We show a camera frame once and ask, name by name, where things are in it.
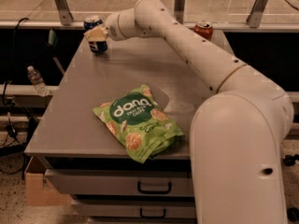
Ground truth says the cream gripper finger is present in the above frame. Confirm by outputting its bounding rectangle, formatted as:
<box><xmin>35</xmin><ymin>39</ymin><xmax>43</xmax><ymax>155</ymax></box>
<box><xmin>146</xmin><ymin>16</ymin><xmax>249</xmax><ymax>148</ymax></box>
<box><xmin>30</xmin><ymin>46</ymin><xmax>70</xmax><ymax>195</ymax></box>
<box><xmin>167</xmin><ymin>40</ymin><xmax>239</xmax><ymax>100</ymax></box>
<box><xmin>84</xmin><ymin>30</ymin><xmax>95</xmax><ymax>42</ymax></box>

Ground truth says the blue pepsi can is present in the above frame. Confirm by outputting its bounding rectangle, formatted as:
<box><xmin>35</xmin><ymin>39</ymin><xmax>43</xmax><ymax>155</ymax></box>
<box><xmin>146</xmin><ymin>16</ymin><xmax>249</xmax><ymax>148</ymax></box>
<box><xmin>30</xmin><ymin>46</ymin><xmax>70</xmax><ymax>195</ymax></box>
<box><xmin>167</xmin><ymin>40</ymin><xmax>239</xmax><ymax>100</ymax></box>
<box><xmin>83</xmin><ymin>15</ymin><xmax>107</xmax><ymax>54</ymax></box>

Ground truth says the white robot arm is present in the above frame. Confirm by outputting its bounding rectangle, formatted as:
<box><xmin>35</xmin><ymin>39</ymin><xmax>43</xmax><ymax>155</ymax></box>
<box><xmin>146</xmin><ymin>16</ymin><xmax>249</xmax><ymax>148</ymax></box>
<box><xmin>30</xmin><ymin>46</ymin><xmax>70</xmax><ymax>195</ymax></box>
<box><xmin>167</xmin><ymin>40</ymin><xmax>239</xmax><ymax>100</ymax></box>
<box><xmin>85</xmin><ymin>0</ymin><xmax>293</xmax><ymax>224</ymax></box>

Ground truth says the green rice chip bag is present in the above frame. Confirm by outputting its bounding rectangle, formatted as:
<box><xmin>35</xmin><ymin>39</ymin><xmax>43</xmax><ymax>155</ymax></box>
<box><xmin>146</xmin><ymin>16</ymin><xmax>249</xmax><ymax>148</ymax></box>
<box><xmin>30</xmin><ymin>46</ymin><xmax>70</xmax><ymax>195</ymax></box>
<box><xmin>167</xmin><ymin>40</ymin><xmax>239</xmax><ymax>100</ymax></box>
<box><xmin>93</xmin><ymin>85</ymin><xmax>184</xmax><ymax>163</ymax></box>

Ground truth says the red coca-cola can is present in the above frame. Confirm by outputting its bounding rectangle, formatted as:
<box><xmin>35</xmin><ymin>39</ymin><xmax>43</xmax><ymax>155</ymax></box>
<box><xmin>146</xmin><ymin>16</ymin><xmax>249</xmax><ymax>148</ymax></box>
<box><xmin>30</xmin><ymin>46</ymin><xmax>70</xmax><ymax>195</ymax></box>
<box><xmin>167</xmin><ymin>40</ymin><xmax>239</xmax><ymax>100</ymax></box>
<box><xmin>193</xmin><ymin>21</ymin><xmax>213</xmax><ymax>40</ymax></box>

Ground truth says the clear plastic water bottle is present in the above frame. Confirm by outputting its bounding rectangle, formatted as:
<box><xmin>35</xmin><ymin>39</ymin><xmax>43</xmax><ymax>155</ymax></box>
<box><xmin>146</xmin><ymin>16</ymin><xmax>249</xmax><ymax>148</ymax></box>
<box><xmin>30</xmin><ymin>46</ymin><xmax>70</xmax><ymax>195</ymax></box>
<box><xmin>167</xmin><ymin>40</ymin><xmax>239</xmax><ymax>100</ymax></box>
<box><xmin>27</xmin><ymin>66</ymin><xmax>50</xmax><ymax>97</ymax></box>

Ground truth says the grey drawer cabinet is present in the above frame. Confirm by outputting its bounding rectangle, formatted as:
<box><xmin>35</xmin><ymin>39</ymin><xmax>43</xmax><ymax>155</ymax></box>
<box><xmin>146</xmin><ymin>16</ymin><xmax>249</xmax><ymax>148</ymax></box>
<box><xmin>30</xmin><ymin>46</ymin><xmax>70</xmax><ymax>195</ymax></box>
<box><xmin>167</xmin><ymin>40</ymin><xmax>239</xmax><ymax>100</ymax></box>
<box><xmin>24</xmin><ymin>29</ymin><xmax>235</xmax><ymax>224</ymax></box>

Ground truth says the top grey drawer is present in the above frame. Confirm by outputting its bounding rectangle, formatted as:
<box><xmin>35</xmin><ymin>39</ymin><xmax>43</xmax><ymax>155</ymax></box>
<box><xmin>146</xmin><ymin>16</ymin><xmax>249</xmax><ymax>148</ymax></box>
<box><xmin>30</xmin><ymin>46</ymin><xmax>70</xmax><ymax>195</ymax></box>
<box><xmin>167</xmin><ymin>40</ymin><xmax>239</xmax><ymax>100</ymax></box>
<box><xmin>46</xmin><ymin>169</ymin><xmax>193</xmax><ymax>197</ymax></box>

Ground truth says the grey drawer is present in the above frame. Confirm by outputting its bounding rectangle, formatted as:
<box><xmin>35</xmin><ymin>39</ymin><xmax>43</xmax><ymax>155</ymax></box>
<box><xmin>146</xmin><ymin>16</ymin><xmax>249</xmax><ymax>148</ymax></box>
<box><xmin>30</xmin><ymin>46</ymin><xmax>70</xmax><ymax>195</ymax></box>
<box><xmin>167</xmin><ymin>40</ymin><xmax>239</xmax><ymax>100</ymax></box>
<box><xmin>46</xmin><ymin>169</ymin><xmax>193</xmax><ymax>197</ymax></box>
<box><xmin>72</xmin><ymin>200</ymin><xmax>196</xmax><ymax>218</ymax></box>

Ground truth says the cardboard box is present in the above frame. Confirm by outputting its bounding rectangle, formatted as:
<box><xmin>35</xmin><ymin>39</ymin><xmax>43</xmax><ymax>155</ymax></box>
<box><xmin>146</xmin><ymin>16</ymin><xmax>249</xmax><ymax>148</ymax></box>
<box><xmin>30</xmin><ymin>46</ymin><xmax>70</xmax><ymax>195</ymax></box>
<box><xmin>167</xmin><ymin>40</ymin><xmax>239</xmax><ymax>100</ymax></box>
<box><xmin>24</xmin><ymin>157</ymin><xmax>71</xmax><ymax>206</ymax></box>

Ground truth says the black caster wheel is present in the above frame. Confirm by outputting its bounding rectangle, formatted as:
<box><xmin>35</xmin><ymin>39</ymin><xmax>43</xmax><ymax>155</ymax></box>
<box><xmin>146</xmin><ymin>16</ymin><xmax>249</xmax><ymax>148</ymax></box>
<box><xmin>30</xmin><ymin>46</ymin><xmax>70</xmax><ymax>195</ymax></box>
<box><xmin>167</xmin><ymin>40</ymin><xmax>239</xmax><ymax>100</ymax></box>
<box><xmin>283</xmin><ymin>154</ymin><xmax>299</xmax><ymax>166</ymax></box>
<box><xmin>287</xmin><ymin>207</ymin><xmax>299</xmax><ymax>222</ymax></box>

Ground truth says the black caster wheel lower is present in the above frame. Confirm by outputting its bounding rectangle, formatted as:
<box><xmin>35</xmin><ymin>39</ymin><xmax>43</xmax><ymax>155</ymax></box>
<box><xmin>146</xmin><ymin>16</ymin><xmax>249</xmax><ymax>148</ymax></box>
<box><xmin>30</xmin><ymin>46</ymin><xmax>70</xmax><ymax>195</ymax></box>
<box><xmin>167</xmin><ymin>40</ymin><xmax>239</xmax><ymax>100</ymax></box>
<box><xmin>287</xmin><ymin>207</ymin><xmax>299</xmax><ymax>222</ymax></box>

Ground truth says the green handled tool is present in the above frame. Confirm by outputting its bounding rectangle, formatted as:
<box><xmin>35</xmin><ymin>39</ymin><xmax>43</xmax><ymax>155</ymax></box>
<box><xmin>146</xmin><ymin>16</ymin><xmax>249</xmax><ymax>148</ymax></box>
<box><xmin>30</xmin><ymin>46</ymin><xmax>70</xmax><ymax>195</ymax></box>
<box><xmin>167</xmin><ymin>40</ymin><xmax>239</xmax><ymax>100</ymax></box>
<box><xmin>46</xmin><ymin>29</ymin><xmax>64</xmax><ymax>75</ymax></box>

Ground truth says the left metal bracket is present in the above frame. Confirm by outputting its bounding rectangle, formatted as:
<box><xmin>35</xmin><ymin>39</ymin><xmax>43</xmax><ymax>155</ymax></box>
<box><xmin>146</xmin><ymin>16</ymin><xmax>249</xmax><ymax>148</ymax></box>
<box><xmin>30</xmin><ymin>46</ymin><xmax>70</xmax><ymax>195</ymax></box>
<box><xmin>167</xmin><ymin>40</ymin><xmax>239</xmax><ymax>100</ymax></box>
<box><xmin>54</xmin><ymin>0</ymin><xmax>74</xmax><ymax>26</ymax></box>

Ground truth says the metal bracket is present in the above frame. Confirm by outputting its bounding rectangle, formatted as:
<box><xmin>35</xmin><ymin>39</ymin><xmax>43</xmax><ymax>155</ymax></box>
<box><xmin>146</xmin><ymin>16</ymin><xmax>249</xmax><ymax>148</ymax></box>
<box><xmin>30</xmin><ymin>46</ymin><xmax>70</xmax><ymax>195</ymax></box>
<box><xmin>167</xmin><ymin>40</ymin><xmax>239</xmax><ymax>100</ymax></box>
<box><xmin>246</xmin><ymin>0</ymin><xmax>268</xmax><ymax>28</ymax></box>
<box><xmin>174</xmin><ymin>0</ymin><xmax>186</xmax><ymax>23</ymax></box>
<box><xmin>54</xmin><ymin>0</ymin><xmax>74</xmax><ymax>26</ymax></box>

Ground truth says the middle metal bracket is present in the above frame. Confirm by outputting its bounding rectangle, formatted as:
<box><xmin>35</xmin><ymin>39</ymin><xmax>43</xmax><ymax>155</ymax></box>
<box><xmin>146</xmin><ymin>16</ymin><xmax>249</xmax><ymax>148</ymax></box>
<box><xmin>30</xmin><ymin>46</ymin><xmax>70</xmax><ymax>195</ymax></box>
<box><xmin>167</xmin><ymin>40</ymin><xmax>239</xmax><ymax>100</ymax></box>
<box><xmin>174</xmin><ymin>0</ymin><xmax>186</xmax><ymax>23</ymax></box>

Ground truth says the black cable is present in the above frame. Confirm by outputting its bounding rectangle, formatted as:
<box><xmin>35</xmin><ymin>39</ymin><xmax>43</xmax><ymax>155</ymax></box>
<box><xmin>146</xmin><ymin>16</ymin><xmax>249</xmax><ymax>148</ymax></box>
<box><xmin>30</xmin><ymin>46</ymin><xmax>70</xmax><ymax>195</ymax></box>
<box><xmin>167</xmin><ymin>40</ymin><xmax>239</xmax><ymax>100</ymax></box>
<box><xmin>1</xmin><ymin>17</ymin><xmax>30</xmax><ymax>107</ymax></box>

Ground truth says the right metal bracket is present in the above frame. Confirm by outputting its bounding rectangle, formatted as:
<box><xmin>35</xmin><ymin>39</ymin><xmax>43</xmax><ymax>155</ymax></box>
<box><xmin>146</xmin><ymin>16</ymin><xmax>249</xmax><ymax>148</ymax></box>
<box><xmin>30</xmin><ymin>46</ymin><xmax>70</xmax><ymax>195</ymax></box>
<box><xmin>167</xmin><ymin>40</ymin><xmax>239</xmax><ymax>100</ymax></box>
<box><xmin>246</xmin><ymin>0</ymin><xmax>268</xmax><ymax>28</ymax></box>

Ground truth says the black top drawer handle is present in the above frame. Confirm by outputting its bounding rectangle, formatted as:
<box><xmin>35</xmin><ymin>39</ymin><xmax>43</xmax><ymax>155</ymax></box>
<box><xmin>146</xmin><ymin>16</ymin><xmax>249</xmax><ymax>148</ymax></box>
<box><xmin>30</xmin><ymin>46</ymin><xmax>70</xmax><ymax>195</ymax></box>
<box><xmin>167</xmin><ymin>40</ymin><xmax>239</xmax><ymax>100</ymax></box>
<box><xmin>136</xmin><ymin>181</ymin><xmax>172</xmax><ymax>195</ymax></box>

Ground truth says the black drawer handle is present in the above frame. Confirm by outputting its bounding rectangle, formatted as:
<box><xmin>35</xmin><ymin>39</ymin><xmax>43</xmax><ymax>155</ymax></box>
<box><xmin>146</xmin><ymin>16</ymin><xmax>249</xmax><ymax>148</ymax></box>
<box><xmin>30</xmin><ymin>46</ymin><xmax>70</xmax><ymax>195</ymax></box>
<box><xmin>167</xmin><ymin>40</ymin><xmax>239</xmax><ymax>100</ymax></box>
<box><xmin>139</xmin><ymin>208</ymin><xmax>166</xmax><ymax>218</ymax></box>
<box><xmin>136</xmin><ymin>181</ymin><xmax>172</xmax><ymax>195</ymax></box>

